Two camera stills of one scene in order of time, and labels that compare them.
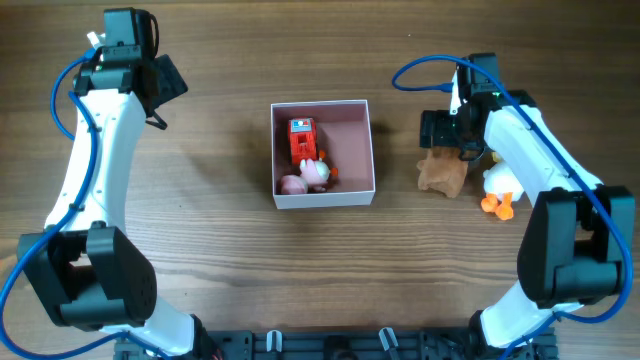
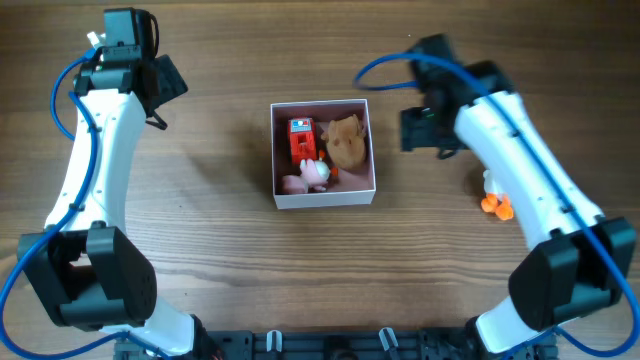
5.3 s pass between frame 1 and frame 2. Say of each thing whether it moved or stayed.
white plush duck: stayed
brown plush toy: moved
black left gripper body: stayed
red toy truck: stayed
